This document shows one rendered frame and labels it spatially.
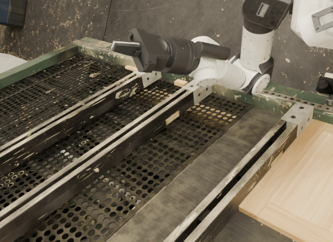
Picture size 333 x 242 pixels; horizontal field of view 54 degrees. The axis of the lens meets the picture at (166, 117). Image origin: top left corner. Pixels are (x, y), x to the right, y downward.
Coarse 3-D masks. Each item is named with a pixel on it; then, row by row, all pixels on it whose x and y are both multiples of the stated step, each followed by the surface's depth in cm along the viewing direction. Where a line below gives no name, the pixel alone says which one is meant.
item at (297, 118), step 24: (288, 120) 108; (264, 144) 100; (288, 144) 105; (240, 168) 93; (264, 168) 95; (216, 192) 87; (240, 192) 87; (192, 216) 81; (216, 216) 80; (168, 240) 77; (192, 240) 76
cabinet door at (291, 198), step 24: (312, 120) 116; (312, 144) 105; (288, 168) 98; (312, 168) 97; (264, 192) 91; (288, 192) 91; (312, 192) 90; (264, 216) 85; (288, 216) 84; (312, 216) 83; (312, 240) 78
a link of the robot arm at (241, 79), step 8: (232, 64) 96; (240, 64) 104; (232, 72) 94; (240, 72) 98; (248, 72) 102; (256, 72) 101; (224, 80) 94; (232, 80) 96; (240, 80) 98; (248, 80) 101; (232, 88) 101; (240, 88) 102; (248, 88) 102
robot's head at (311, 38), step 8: (304, 16) 67; (328, 16) 63; (304, 24) 66; (312, 24) 65; (304, 32) 66; (312, 32) 65; (320, 32) 64; (328, 32) 64; (304, 40) 67; (312, 40) 66; (320, 40) 66; (328, 40) 66
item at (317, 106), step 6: (78, 42) 205; (84, 42) 204; (96, 48) 194; (102, 48) 192; (108, 48) 190; (120, 54) 180; (264, 90) 129; (276, 96) 125; (282, 96) 124; (288, 96) 123; (294, 102) 120; (300, 102) 119; (306, 102) 119; (312, 102) 118; (318, 108) 115; (324, 108) 114; (330, 108) 114
